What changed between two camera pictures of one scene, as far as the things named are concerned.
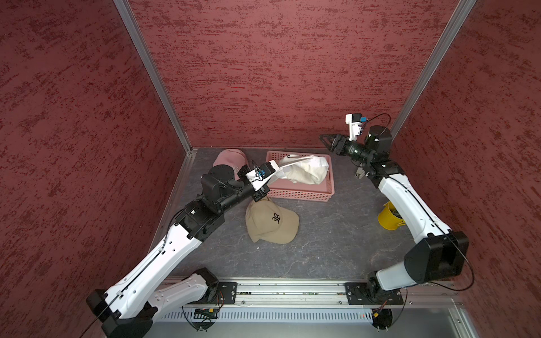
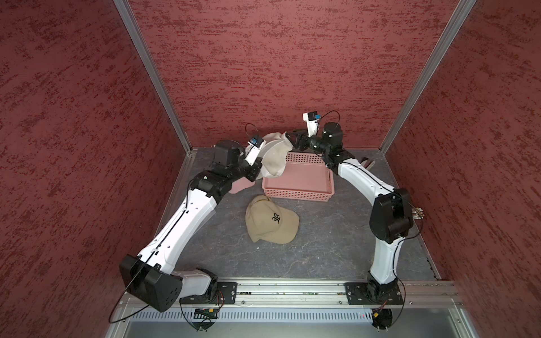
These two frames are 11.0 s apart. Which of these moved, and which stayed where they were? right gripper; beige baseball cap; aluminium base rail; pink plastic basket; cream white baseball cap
Moved: cream white baseball cap; right gripper
Stayed: pink plastic basket; aluminium base rail; beige baseball cap
